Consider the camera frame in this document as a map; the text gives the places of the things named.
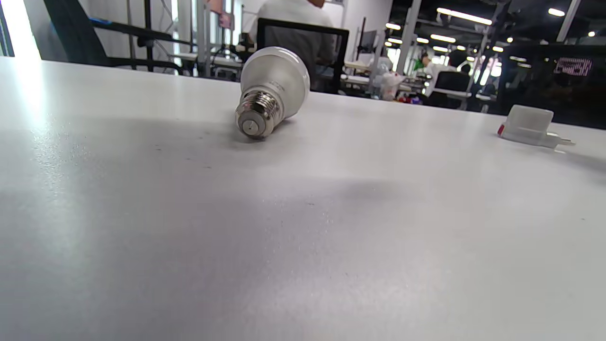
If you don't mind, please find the white light bulb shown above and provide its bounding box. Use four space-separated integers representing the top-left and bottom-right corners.
235 46 311 139

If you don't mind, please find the white light bulb socket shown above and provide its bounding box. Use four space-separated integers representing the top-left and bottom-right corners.
497 105 575 150

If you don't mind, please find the white plastic bag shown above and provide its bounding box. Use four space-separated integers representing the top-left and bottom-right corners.
380 71 406 101

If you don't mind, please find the black swivel office chair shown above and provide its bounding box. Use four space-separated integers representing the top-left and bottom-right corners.
256 18 349 94

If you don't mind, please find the empty black mesh office chair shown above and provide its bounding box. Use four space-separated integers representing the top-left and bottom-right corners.
43 0 197 75

